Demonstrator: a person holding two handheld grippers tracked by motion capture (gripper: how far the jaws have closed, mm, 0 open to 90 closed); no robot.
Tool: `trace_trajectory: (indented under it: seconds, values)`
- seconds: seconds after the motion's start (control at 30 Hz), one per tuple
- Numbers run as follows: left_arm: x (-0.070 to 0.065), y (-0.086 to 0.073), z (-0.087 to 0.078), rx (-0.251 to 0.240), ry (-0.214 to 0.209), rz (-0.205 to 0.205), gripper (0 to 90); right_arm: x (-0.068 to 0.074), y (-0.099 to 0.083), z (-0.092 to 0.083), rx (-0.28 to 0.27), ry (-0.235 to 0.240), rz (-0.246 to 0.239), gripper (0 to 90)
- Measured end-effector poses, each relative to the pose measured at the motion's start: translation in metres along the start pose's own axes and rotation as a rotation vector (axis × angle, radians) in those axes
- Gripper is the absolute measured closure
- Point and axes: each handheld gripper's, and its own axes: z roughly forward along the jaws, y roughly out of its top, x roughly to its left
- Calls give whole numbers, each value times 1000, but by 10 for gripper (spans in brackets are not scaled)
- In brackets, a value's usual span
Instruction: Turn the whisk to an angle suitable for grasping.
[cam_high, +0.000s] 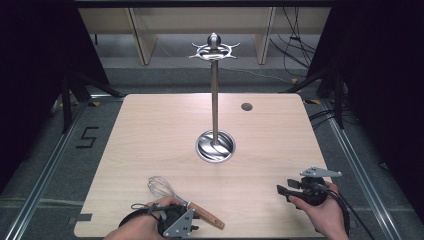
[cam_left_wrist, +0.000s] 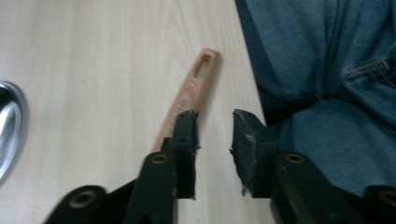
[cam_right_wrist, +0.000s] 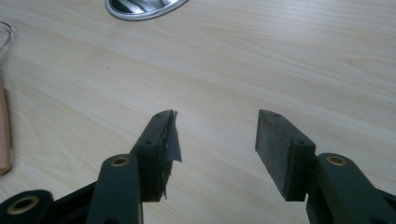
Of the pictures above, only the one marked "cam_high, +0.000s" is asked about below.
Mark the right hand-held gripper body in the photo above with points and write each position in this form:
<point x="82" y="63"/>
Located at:
<point x="313" y="190"/>

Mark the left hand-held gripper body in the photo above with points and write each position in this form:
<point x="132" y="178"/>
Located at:
<point x="180" y="224"/>

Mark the person's right hand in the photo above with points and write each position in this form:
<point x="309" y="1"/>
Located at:
<point x="325" y="213"/>

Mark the person's left hand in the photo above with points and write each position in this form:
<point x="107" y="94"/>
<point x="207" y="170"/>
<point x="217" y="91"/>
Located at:
<point x="143" y="224"/>

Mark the round dark table grommet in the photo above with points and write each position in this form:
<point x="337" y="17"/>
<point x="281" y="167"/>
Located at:
<point x="246" y="107"/>

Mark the black tripod stand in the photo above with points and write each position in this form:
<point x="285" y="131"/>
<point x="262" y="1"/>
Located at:
<point x="68" y="96"/>
<point x="336" y="90"/>

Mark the metal utensil hanging stand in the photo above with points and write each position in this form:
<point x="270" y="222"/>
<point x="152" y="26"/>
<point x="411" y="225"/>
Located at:
<point x="215" y="100"/>

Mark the black curtain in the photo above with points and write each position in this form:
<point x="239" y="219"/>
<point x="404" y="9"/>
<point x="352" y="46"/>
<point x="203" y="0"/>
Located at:
<point x="383" y="83"/>
<point x="36" y="66"/>

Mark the light wooden bench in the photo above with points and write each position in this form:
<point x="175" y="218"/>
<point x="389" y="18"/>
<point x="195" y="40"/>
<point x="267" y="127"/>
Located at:
<point x="143" y="40"/>

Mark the metal floor rail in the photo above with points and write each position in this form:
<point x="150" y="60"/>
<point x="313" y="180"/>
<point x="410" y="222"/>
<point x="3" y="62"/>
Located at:
<point x="43" y="173"/>
<point x="360" y="173"/>

